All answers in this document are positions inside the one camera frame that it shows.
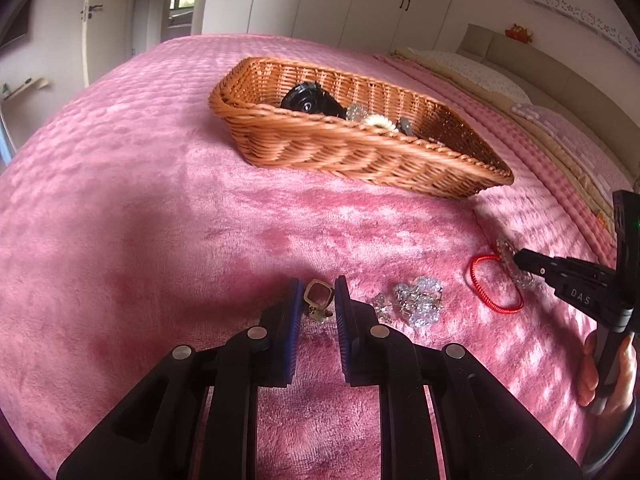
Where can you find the sparkly jewellery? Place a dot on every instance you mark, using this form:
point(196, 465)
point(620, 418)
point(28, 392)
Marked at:
point(375, 120)

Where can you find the pink fleece blanket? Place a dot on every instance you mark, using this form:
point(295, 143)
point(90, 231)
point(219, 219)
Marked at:
point(150, 210)

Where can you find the beige bed headboard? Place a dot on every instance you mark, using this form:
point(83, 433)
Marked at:
point(565, 75)

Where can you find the brown wicker basket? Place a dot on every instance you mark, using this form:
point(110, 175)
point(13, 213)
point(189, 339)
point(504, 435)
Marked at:
point(325, 150)

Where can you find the person's right hand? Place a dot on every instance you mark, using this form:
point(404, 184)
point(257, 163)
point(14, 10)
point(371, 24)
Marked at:
point(625, 375)

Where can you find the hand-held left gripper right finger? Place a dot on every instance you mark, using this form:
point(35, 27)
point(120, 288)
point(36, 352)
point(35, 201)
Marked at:
point(342, 330)

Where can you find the black hair claw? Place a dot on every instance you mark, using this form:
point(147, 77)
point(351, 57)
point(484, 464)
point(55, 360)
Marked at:
point(305, 97)

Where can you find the white wardrobe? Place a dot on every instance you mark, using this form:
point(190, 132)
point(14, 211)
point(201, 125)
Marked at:
point(350, 0)

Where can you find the white floral pillow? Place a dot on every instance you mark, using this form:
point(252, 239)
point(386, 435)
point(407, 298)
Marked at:
point(470, 72)

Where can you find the white door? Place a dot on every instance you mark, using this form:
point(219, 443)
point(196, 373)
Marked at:
point(110, 15)

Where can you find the red plush toy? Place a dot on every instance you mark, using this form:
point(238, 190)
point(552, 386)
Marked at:
point(518, 33)

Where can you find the pink checkered pillow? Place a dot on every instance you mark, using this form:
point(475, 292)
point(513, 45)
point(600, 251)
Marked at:
point(565, 135)

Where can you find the small wooden wall shelf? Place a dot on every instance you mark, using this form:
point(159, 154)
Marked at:
point(25, 87)

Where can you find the gold square ornament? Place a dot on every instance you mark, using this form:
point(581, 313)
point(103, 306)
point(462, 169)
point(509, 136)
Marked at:
point(318, 300)

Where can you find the black television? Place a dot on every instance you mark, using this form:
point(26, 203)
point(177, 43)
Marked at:
point(12, 27)

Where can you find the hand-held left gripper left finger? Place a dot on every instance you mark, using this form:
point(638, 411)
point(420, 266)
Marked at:
point(296, 320)

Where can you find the silver metal hair clip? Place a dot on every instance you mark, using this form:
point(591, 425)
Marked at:
point(406, 127)

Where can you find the white carved wall shelf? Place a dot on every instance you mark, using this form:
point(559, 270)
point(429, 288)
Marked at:
point(590, 17)

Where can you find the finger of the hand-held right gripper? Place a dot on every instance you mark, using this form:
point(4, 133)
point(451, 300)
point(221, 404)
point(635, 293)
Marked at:
point(560, 272)

